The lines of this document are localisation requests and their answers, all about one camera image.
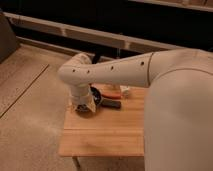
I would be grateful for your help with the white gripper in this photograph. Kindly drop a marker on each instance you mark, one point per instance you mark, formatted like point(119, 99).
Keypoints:
point(82, 99)

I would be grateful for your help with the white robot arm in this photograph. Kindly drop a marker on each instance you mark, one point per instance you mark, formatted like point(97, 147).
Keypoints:
point(178, 110)

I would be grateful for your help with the black frying pan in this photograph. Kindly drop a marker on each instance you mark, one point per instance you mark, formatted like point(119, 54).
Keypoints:
point(104, 102)

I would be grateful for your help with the orange carrot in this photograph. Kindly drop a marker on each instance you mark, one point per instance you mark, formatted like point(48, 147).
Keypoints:
point(112, 95)

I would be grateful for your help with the wooden table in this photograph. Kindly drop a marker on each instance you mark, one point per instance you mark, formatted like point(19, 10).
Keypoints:
point(108, 132)

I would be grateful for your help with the white plastic bottle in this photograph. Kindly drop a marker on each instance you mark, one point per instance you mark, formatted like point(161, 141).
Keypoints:
point(125, 91)

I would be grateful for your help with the white metal railing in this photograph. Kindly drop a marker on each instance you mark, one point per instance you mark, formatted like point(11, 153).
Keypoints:
point(89, 35)

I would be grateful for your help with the dark cabinet corner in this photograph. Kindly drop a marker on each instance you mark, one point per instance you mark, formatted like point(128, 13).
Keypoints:
point(8, 40)

